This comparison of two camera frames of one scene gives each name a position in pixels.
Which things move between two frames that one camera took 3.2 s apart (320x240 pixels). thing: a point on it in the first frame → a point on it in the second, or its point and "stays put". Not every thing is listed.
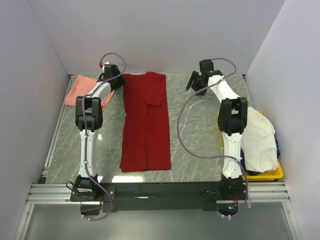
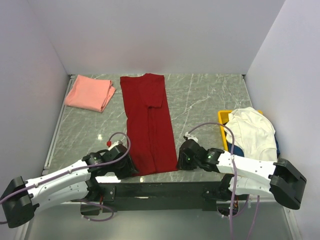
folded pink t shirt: (81, 87) stays put
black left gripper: (122, 82) → (129, 167)
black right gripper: (194, 77) → (181, 163)
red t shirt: (145, 142) stays put
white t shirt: (258, 143) stays put
